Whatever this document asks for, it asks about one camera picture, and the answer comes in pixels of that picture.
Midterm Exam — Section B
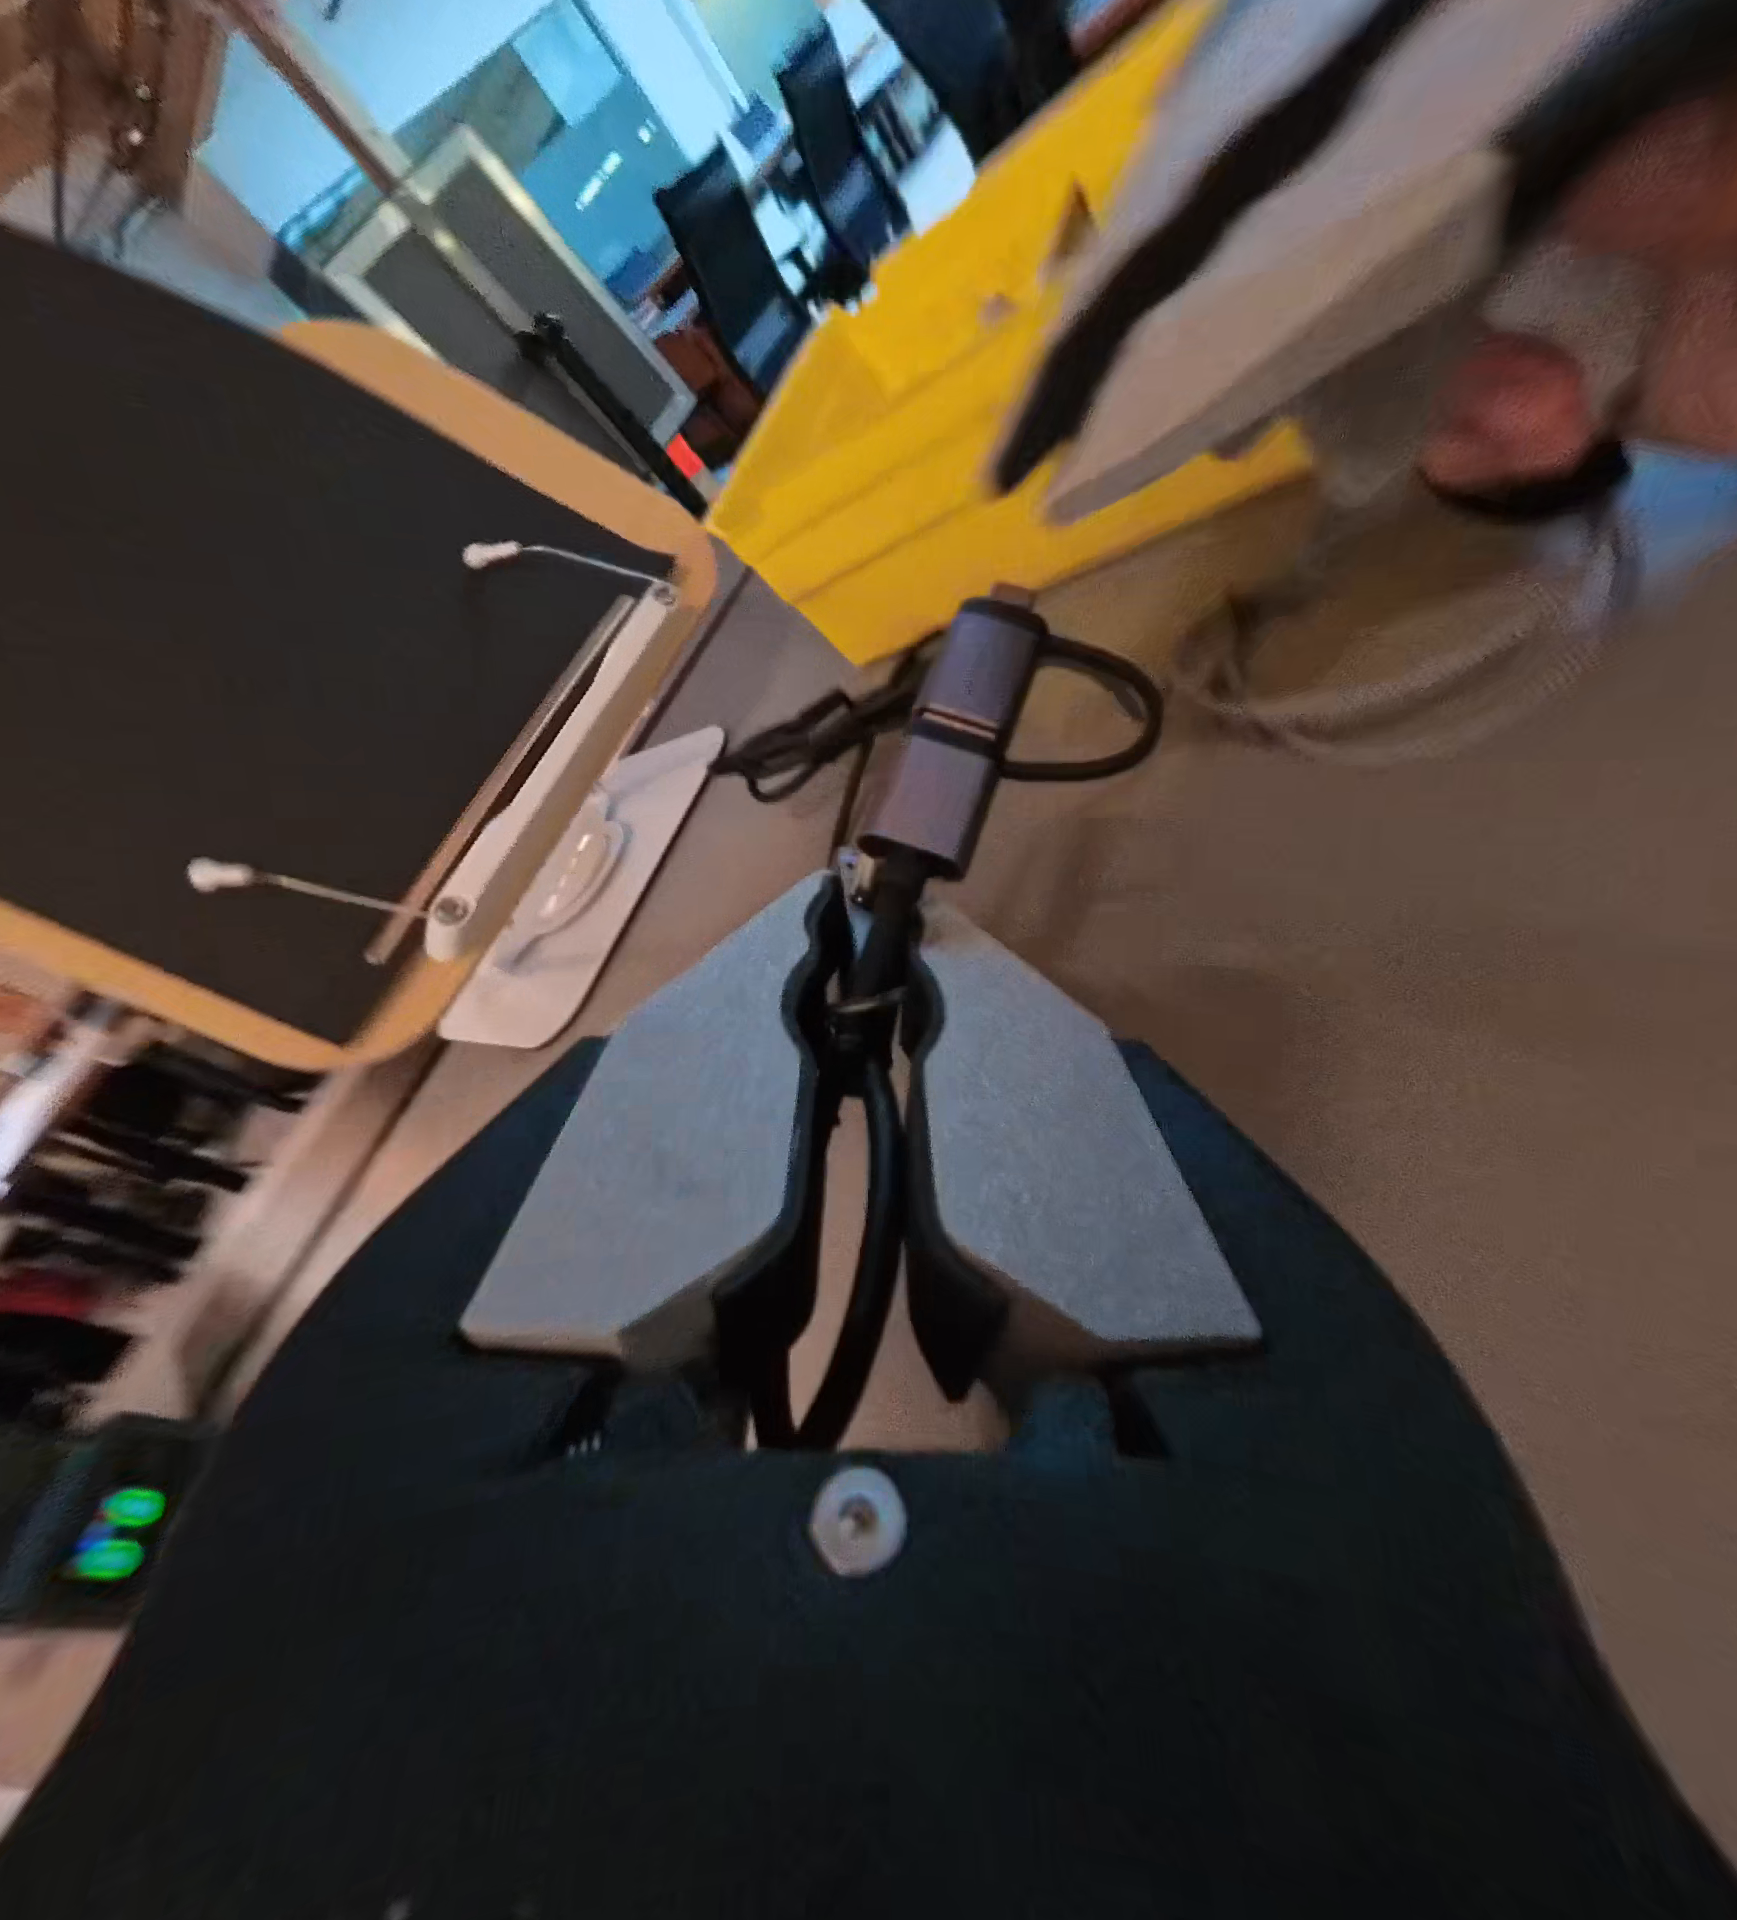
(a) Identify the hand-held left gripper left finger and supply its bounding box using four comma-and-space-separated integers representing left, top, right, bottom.
461, 874, 871, 1421

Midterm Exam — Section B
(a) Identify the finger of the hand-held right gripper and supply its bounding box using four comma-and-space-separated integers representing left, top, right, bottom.
1071, 0, 1412, 302
991, 30, 1516, 529

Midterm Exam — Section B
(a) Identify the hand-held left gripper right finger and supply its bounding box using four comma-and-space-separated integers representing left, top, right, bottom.
891, 900, 1264, 1411

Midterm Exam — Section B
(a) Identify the black usb-c cable grey adapter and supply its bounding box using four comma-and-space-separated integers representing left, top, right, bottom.
711, 582, 1165, 1455

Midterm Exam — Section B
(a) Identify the yellow plastic bin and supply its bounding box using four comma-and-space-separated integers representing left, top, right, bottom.
703, 0, 1321, 671

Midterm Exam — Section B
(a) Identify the black office chair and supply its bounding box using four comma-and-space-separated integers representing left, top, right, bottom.
775, 23, 912, 302
653, 143, 816, 401

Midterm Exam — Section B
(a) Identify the white-tipped metal pin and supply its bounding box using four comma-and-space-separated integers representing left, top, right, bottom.
187, 859, 434, 918

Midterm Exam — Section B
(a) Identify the white cotton swab stick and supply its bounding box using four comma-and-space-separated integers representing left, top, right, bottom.
463, 540, 674, 590

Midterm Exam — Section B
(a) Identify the black device with green lights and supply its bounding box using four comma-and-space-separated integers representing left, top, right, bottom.
51, 1417, 211, 1614

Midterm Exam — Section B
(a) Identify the black tripod stand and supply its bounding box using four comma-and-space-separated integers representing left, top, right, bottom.
514, 313, 713, 520

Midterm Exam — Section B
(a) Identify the black board with wooden edge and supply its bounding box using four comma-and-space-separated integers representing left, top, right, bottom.
0, 186, 720, 1070

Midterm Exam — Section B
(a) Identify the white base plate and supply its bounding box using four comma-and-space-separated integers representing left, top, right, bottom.
440, 727, 726, 1050

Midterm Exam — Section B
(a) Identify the silver metal rail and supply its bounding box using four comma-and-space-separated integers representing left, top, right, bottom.
364, 588, 683, 963

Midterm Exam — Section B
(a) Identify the white cable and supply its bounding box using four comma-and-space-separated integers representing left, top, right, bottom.
1183, 593, 1635, 761

